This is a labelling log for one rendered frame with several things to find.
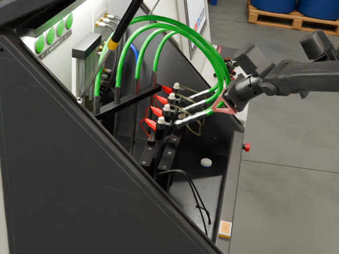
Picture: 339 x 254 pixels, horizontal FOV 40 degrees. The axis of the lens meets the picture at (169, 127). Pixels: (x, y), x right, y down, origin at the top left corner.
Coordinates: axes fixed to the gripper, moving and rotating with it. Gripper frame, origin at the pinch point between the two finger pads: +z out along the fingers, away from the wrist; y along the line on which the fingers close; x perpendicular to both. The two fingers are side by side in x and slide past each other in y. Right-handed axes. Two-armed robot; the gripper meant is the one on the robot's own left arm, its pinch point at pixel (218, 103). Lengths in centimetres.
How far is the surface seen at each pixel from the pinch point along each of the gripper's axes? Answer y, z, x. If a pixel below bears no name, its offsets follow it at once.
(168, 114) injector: -0.6, 19.0, -3.9
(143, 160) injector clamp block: 12.1, 27.2, 1.3
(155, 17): 0.8, -2.9, -29.2
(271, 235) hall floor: -64, 88, 108
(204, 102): -11.4, 13.9, 1.7
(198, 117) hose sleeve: 3.1, 6.3, -0.2
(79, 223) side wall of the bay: 44.3, 21.0, -4.2
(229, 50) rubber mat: -89, 50, 10
